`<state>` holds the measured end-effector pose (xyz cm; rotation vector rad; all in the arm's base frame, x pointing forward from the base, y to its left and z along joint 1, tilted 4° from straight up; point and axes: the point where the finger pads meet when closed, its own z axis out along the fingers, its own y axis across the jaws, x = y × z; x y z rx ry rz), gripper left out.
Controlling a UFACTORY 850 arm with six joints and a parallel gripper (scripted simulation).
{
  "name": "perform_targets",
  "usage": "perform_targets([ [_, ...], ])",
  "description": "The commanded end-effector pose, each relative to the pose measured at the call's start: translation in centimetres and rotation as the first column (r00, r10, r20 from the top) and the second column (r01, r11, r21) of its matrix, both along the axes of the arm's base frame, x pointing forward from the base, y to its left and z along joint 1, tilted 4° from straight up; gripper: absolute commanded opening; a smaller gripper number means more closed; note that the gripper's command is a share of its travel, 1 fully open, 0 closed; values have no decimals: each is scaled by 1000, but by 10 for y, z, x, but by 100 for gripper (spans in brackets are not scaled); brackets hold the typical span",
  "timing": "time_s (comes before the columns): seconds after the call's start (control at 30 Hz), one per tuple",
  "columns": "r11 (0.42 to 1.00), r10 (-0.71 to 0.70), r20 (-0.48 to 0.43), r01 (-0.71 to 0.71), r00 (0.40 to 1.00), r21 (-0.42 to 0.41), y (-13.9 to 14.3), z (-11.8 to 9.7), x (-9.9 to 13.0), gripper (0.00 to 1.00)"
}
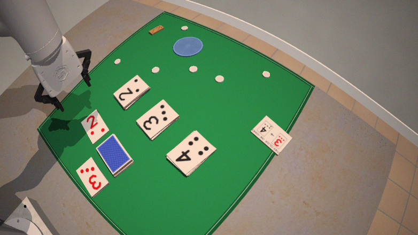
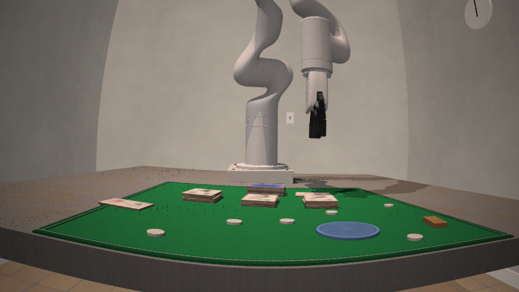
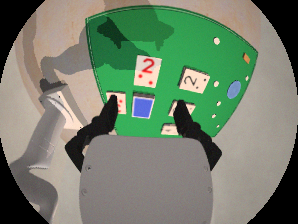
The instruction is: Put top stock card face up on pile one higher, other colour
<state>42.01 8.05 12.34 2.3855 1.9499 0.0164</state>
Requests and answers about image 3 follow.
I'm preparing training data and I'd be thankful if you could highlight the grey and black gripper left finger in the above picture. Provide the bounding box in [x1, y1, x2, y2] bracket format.
[65, 94, 119, 173]

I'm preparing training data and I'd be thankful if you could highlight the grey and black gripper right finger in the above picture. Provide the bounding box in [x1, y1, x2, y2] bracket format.
[173, 99, 222, 171]

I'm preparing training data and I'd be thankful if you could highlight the blue round coaster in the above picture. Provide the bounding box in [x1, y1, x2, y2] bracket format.
[227, 81, 241, 99]

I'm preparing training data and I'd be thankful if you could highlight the green card table cloth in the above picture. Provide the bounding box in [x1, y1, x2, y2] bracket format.
[89, 9, 257, 138]

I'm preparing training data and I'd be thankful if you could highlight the brown rectangular block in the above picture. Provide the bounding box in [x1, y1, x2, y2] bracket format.
[242, 53, 250, 64]

